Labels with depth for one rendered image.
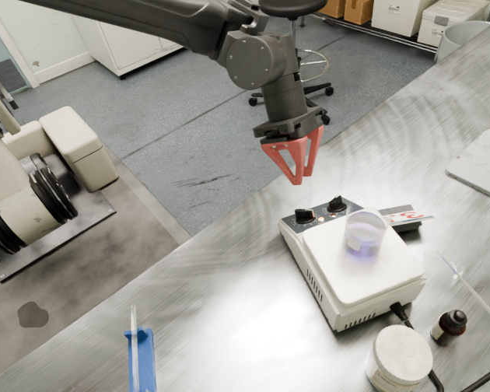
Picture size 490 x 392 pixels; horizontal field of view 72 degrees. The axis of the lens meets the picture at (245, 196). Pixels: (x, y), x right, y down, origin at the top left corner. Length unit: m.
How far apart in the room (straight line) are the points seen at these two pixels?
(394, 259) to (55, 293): 0.97
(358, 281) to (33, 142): 1.28
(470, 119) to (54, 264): 1.21
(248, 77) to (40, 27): 2.90
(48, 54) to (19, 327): 2.47
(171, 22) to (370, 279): 0.39
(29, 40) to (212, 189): 2.03
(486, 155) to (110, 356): 0.74
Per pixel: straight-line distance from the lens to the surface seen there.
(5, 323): 1.22
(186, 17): 0.45
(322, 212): 0.56
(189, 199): 1.72
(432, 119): 0.87
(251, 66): 0.41
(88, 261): 1.19
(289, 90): 0.47
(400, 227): 0.60
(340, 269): 0.46
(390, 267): 0.47
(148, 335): 0.54
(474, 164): 0.77
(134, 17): 0.43
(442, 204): 0.68
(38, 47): 3.27
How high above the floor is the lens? 1.23
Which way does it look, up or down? 48 degrees down
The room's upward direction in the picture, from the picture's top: 9 degrees counter-clockwise
